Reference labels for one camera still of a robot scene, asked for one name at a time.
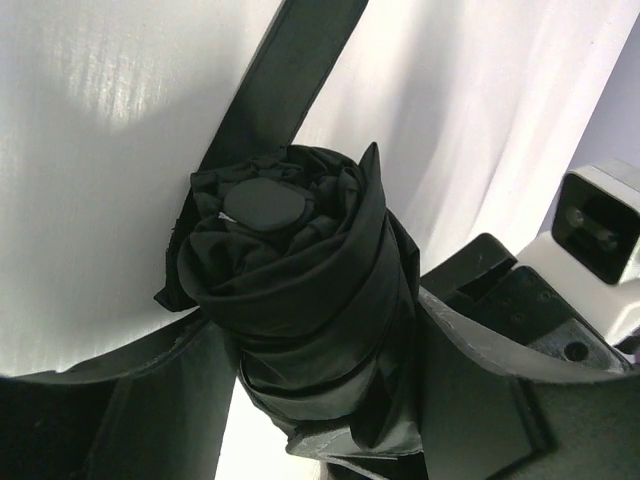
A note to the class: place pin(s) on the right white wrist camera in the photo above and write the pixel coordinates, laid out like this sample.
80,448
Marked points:
590,255

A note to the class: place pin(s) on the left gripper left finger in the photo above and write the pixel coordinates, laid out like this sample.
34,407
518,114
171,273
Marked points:
153,409

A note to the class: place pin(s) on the black folding umbrella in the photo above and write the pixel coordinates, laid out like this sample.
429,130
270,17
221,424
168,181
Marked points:
293,253

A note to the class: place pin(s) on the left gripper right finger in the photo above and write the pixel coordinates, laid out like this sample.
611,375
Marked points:
565,406

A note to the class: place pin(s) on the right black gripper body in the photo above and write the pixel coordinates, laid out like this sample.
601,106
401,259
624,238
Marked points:
483,282

